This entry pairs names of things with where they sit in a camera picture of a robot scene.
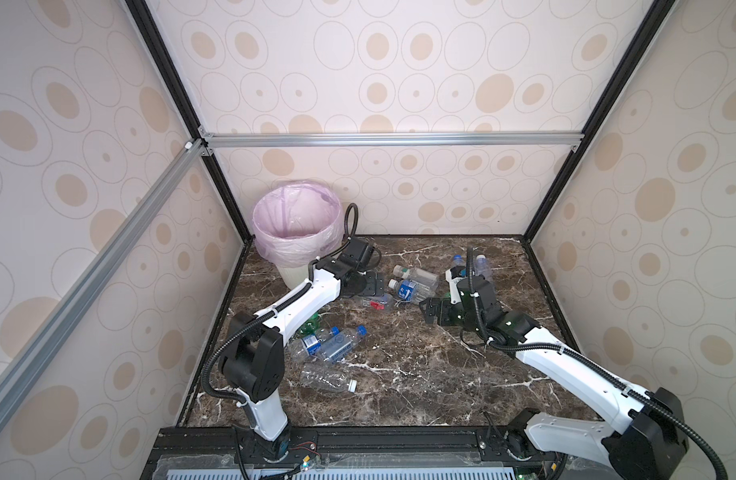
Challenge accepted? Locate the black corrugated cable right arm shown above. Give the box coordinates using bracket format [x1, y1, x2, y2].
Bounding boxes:
[463, 247, 729, 480]

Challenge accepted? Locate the black frame post right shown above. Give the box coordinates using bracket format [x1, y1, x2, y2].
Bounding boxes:
[522, 0, 677, 245]

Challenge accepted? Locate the clear bottle pale label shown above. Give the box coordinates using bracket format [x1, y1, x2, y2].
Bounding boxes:
[474, 254, 493, 282]

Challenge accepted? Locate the blue label bottle white cap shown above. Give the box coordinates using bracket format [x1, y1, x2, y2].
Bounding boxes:
[388, 279, 438, 305]

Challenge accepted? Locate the crushed clear bottle white cap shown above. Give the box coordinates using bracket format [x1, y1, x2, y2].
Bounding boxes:
[299, 363, 357, 393]

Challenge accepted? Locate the flat clear bottle white cap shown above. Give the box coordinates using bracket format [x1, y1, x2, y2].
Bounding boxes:
[393, 265, 439, 290]

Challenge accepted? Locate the Fiji bottle blue cap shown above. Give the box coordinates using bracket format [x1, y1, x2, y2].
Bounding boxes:
[360, 293, 396, 311]

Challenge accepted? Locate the green bottle near bin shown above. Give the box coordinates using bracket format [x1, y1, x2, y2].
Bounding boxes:
[297, 313, 321, 337]

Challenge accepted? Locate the black frame post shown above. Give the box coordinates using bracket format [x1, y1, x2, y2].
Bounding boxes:
[522, 0, 677, 245]
[124, 0, 253, 243]

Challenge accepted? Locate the soda water bottle blue cap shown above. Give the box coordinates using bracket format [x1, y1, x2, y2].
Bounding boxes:
[315, 325, 367, 363]

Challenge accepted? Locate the horizontal aluminium rail back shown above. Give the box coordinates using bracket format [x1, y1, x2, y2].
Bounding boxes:
[206, 131, 584, 149]

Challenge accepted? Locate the black frame post left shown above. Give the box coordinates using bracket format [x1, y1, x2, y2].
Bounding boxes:
[124, 0, 253, 243]

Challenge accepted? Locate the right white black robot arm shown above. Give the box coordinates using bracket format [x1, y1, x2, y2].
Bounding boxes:
[420, 276, 689, 479]

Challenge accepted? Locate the white plastic waste bin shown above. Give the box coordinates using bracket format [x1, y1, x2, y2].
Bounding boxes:
[276, 264, 309, 290]

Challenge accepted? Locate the small blue label bottle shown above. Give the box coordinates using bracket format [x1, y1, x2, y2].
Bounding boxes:
[288, 327, 339, 362]

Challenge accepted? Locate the aluminium rail left wall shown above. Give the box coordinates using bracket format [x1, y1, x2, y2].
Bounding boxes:
[0, 138, 207, 433]

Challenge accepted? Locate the small Pepsi water bottle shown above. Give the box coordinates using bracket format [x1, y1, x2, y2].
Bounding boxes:
[450, 254, 467, 278]

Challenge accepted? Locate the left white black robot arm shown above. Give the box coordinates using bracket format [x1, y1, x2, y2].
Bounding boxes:
[200, 237, 381, 442]

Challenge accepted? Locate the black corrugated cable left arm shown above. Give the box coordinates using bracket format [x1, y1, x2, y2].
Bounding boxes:
[199, 202, 361, 403]

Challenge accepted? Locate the pink bin liner bag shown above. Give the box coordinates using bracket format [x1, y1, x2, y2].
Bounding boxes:
[252, 181, 344, 268]

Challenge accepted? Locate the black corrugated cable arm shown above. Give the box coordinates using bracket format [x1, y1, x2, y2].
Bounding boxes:
[463, 247, 729, 480]
[199, 202, 361, 403]

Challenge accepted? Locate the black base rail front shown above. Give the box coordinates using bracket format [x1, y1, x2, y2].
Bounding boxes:
[141, 426, 568, 479]

